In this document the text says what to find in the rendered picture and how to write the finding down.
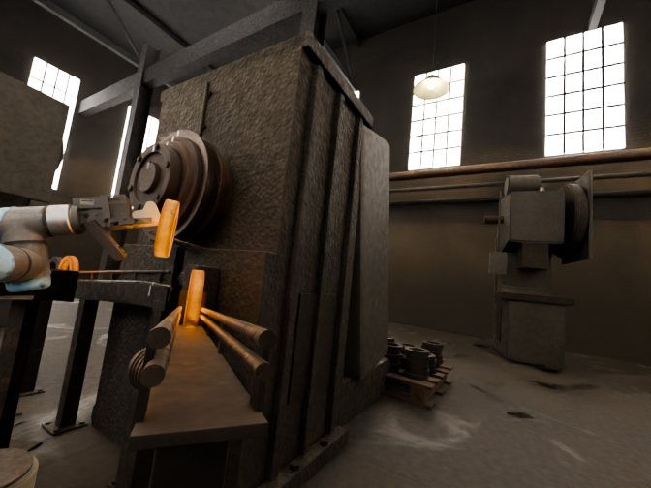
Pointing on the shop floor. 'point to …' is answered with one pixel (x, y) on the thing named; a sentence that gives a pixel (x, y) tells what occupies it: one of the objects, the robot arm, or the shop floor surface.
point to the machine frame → (266, 250)
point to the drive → (368, 285)
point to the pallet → (417, 371)
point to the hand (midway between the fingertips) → (168, 221)
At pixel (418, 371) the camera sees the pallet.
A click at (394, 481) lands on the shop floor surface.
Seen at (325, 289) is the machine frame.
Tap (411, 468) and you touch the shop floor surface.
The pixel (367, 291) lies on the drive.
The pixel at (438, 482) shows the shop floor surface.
